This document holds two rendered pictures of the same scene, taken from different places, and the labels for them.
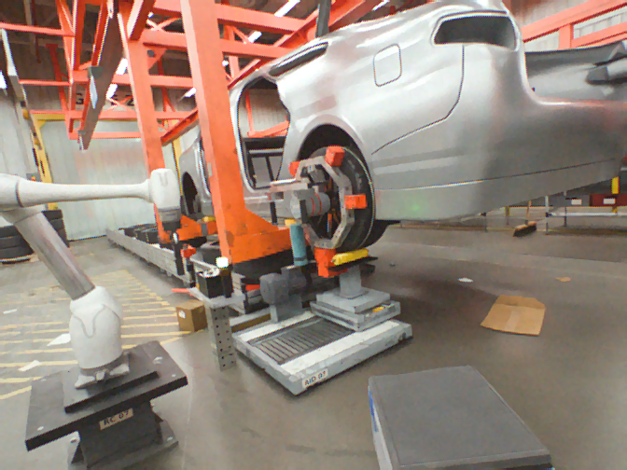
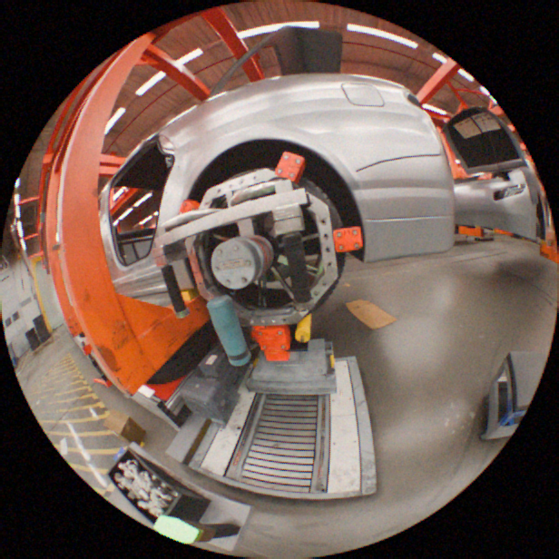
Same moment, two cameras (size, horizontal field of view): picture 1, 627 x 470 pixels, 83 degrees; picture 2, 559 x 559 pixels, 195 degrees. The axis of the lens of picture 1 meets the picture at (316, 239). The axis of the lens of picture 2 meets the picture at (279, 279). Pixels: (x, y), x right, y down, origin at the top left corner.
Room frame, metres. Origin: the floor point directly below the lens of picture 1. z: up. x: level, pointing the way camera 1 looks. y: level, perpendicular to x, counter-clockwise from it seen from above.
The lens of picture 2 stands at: (1.71, 0.28, 0.90)
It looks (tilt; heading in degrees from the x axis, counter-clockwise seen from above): 15 degrees down; 319
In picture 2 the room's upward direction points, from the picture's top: 12 degrees counter-clockwise
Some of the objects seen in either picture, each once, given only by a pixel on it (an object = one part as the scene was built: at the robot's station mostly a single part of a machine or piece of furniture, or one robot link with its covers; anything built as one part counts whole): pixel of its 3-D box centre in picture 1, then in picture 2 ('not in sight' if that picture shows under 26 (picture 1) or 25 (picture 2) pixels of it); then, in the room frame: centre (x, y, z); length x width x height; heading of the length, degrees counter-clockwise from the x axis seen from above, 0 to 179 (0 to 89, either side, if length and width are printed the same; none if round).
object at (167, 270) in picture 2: (273, 213); (173, 289); (2.19, 0.25, 0.83); 0.04 x 0.04 x 0.16
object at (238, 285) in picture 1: (194, 269); (99, 361); (3.45, 1.23, 0.28); 2.47 x 0.09 x 0.22; 34
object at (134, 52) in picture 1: (146, 129); (50, 238); (3.97, 1.66, 1.75); 0.20 x 0.18 x 2.45; 124
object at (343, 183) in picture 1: (320, 203); (254, 254); (2.18, -0.04, 0.85); 0.54 x 0.07 x 0.54; 34
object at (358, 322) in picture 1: (353, 307); (293, 367); (2.28, -0.19, 0.13); 0.50 x 0.36 x 0.10; 34
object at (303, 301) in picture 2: (303, 213); (298, 270); (1.91, 0.05, 0.83); 0.04 x 0.04 x 0.16
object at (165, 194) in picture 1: (164, 187); not in sight; (1.49, 0.60, 1.03); 0.13 x 0.11 x 0.16; 22
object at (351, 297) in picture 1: (350, 280); (288, 344); (2.28, -0.19, 0.32); 0.40 x 0.30 x 0.28; 34
